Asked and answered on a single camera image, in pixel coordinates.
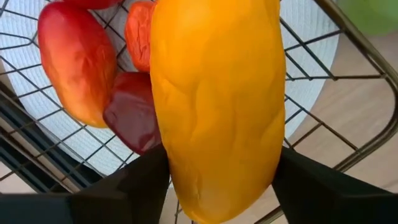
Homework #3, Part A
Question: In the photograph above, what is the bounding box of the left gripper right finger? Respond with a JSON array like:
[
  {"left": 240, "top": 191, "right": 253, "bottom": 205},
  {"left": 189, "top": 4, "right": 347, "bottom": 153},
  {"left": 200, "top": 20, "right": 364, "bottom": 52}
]
[{"left": 272, "top": 146, "right": 398, "bottom": 224}]

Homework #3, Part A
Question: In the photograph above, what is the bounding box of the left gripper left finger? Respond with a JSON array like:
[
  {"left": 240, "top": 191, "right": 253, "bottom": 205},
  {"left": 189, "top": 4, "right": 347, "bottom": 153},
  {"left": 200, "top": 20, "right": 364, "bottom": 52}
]
[{"left": 0, "top": 144, "right": 170, "bottom": 224}]

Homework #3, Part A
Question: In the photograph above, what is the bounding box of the dark red pomegranate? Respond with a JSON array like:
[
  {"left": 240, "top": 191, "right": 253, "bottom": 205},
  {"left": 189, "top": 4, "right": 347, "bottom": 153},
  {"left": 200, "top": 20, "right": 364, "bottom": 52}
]
[{"left": 103, "top": 72, "right": 162, "bottom": 156}]

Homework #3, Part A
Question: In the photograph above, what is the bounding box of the yellow orange mango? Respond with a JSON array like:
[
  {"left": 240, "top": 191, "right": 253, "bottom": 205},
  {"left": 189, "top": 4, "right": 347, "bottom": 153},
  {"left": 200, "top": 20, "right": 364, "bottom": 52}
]
[{"left": 149, "top": 0, "right": 287, "bottom": 224}]

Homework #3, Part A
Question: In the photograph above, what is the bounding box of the red apple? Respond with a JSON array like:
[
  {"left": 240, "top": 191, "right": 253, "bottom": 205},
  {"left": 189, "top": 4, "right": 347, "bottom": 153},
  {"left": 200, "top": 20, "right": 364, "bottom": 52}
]
[{"left": 63, "top": 0, "right": 124, "bottom": 10}]

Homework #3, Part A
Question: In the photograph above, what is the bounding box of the white round placemat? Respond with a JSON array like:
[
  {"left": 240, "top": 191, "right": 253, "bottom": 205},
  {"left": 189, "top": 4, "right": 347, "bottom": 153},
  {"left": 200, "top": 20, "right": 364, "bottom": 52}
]
[{"left": 0, "top": 0, "right": 340, "bottom": 177}]

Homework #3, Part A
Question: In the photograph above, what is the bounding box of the wire basket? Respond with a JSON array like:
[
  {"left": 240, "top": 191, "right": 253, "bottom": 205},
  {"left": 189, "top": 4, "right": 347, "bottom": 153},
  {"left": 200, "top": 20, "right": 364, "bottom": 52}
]
[{"left": 0, "top": 0, "right": 398, "bottom": 224}]

